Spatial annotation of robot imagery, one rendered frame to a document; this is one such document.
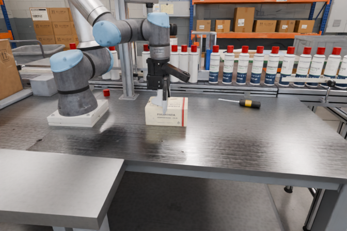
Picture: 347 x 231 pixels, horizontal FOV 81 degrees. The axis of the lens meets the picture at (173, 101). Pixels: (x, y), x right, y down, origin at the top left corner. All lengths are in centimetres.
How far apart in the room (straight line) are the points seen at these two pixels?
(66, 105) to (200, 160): 54
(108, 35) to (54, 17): 416
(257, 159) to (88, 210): 47
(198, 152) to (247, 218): 73
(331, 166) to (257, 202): 74
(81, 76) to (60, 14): 392
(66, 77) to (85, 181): 40
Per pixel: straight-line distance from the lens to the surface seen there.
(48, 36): 491
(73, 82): 85
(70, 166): 68
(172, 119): 79
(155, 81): 77
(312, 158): 76
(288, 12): 600
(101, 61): 93
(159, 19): 73
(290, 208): 179
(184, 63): 113
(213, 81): 115
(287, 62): 121
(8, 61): 134
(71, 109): 87
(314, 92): 127
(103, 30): 66
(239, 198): 141
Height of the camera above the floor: 122
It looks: 22 degrees down
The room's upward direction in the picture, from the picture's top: straight up
